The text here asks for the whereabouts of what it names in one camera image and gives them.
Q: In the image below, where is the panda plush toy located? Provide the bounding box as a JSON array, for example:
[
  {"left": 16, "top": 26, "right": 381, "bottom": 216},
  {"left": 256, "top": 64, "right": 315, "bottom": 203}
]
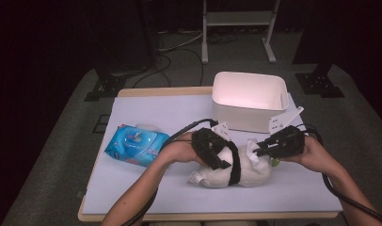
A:
[{"left": 187, "top": 137, "right": 281, "bottom": 189}]

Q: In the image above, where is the blue wet wipes pack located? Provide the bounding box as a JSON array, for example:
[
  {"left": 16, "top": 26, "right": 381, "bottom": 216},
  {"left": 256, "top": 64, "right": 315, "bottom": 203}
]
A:
[{"left": 103, "top": 122, "right": 171, "bottom": 168}]

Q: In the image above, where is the white metal stand frame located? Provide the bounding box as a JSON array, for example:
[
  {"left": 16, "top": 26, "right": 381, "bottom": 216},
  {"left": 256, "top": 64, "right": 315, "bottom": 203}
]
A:
[{"left": 200, "top": 0, "right": 281, "bottom": 65}]

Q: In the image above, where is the hand-held gripper cable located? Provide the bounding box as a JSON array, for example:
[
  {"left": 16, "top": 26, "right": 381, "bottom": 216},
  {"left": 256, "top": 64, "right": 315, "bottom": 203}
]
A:
[
  {"left": 120, "top": 118, "right": 219, "bottom": 226},
  {"left": 296, "top": 123, "right": 382, "bottom": 226}
]

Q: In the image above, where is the white wet wipe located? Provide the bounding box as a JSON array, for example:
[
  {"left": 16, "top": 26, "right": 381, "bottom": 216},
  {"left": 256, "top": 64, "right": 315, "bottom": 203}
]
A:
[{"left": 245, "top": 137, "right": 263, "bottom": 165}]

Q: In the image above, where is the wooden table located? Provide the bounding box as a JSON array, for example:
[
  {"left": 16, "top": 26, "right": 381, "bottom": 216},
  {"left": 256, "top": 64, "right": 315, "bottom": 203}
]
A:
[{"left": 77, "top": 87, "right": 343, "bottom": 222}]

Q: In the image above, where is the person's right hand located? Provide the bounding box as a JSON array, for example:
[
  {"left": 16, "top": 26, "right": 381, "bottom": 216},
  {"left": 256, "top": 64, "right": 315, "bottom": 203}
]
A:
[{"left": 279, "top": 136, "right": 342, "bottom": 176}]

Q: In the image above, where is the grey floor cable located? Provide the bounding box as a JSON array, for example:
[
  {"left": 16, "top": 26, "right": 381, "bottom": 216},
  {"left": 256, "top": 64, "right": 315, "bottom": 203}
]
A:
[{"left": 157, "top": 30, "right": 203, "bottom": 53}]

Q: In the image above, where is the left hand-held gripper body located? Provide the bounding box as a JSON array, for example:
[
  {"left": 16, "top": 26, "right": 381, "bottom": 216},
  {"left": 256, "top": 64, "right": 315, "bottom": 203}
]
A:
[{"left": 191, "top": 121, "right": 232, "bottom": 170}]

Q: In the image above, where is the right hand-held gripper cable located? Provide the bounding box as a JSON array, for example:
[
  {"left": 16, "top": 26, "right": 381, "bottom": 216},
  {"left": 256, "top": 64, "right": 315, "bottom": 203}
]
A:
[{"left": 296, "top": 123, "right": 382, "bottom": 226}]

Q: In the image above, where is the white plastic bin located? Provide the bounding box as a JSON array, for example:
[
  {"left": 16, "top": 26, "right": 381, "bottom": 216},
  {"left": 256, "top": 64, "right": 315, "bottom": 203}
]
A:
[{"left": 211, "top": 71, "right": 291, "bottom": 134}]

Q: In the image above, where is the person's left hand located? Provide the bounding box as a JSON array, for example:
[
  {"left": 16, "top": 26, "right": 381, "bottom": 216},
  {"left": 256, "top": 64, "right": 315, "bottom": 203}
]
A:
[{"left": 161, "top": 131, "right": 210, "bottom": 167}]

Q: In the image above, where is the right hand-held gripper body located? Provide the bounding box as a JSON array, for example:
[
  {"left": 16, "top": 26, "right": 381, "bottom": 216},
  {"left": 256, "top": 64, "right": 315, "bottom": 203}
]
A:
[{"left": 264, "top": 105, "right": 306, "bottom": 159}]

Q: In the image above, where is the left hand-held gripper cable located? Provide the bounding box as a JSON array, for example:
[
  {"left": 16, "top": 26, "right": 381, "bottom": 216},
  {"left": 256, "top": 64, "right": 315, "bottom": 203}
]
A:
[{"left": 120, "top": 118, "right": 219, "bottom": 226}]

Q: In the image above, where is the black stand base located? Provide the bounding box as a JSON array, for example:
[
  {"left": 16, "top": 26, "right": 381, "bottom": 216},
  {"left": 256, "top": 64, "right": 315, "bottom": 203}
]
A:
[
  {"left": 294, "top": 62, "right": 345, "bottom": 99},
  {"left": 84, "top": 60, "right": 128, "bottom": 103}
]

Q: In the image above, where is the black floor cable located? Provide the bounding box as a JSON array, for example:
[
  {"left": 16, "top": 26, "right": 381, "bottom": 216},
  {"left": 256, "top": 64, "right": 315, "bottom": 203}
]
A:
[
  {"left": 132, "top": 53, "right": 173, "bottom": 89},
  {"left": 176, "top": 48, "right": 205, "bottom": 88}
]

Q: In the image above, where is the black square floor frame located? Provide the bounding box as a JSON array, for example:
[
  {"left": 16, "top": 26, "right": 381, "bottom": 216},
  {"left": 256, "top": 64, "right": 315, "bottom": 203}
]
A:
[{"left": 92, "top": 114, "right": 111, "bottom": 135}]

